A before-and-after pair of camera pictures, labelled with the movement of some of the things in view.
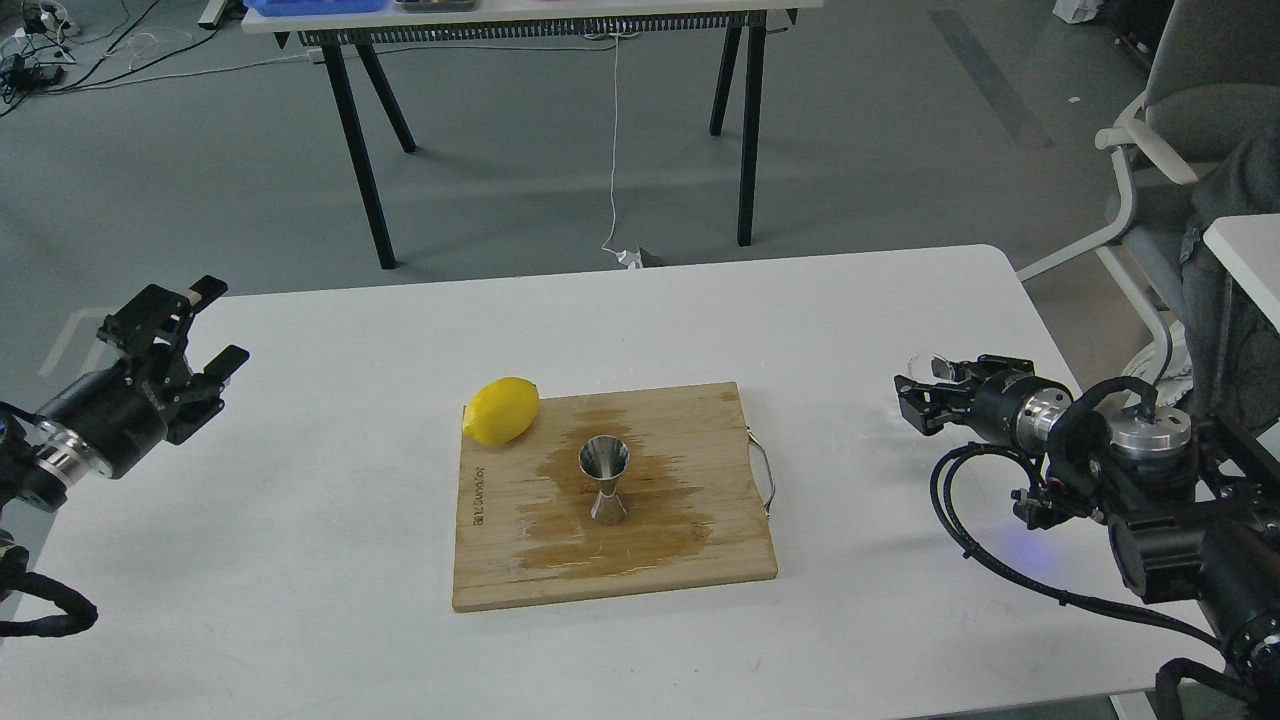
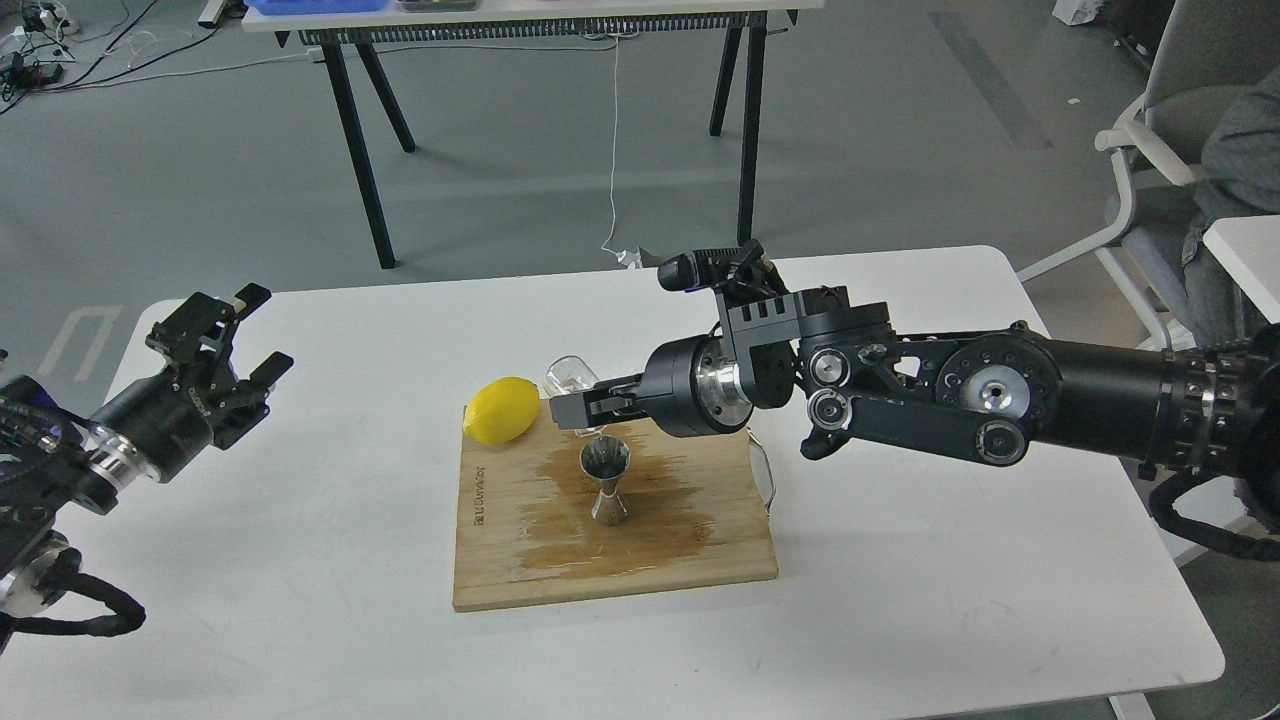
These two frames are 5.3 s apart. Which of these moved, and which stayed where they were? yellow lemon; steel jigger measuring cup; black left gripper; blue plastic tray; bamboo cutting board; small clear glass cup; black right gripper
Moved: black left gripper; black right gripper; small clear glass cup
Stayed: yellow lemon; blue plastic tray; steel jigger measuring cup; bamboo cutting board
